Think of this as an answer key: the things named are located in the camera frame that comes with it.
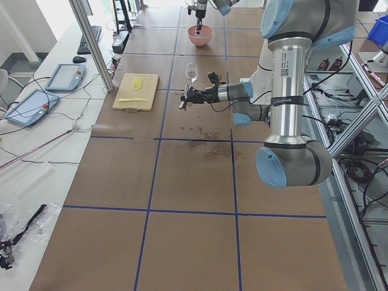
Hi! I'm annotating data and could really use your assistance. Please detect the yellow plastic knife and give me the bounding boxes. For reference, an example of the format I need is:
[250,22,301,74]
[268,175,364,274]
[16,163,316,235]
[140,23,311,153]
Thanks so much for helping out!
[118,98,147,102]

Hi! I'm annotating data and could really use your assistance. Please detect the black keyboard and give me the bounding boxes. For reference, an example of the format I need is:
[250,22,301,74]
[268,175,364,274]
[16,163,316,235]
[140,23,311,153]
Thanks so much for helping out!
[76,25,103,56]

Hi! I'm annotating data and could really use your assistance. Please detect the blue teach pendant near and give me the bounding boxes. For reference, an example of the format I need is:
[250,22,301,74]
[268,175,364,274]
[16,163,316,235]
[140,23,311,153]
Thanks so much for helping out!
[4,89,59,127]

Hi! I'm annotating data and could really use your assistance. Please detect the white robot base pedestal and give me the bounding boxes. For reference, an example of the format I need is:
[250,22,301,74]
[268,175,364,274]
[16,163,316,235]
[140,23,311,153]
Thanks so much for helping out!
[240,39,273,85]

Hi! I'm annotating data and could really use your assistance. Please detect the pink bowl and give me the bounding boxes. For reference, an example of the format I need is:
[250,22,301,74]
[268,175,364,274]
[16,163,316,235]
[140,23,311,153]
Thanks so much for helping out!
[187,25,213,47]

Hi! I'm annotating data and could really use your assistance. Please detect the blue teach pendant far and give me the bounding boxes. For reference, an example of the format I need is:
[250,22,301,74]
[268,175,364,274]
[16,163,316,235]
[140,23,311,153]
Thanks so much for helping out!
[45,64,85,93]

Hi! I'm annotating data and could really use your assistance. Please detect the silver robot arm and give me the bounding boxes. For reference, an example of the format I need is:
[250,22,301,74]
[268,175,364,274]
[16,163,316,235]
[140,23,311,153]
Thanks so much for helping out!
[180,1,359,187]
[194,0,239,19]

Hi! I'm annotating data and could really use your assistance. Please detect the aluminium frame post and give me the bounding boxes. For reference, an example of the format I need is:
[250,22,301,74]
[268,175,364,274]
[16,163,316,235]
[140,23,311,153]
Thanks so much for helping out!
[69,0,114,92]

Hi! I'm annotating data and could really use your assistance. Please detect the black ice tongs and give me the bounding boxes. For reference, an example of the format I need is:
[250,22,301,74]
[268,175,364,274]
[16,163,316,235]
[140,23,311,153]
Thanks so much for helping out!
[196,18,202,30]

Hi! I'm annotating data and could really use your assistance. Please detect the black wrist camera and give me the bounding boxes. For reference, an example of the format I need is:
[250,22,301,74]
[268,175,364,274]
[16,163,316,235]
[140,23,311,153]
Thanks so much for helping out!
[207,72,221,87]

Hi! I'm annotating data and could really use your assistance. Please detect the blue teach pendant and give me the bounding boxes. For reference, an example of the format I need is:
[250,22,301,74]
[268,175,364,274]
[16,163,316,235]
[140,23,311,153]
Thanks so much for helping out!
[45,64,85,93]
[4,89,59,127]

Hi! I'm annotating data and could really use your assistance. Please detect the black computer mouse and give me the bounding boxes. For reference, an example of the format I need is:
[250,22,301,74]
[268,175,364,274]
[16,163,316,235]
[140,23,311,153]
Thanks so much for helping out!
[72,56,87,64]

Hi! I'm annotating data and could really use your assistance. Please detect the clear wine glass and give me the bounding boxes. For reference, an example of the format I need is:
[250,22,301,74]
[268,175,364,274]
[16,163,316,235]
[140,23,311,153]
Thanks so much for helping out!
[185,62,198,84]

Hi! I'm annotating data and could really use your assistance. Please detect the blue storage bin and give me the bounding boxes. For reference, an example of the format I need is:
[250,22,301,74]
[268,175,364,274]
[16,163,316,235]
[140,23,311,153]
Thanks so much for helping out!
[367,15,388,45]

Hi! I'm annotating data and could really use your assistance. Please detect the bamboo cutting board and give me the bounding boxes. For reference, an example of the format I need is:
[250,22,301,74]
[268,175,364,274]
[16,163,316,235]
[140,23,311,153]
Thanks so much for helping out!
[112,73,159,111]

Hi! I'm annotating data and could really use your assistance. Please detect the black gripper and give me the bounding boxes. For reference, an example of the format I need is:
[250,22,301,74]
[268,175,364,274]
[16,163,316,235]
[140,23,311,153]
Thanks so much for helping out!
[194,2,207,19]
[187,87,219,104]

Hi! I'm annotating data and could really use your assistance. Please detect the pile of clear ice cubes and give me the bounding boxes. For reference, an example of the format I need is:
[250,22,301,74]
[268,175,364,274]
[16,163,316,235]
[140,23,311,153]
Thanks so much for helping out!
[194,30,204,38]

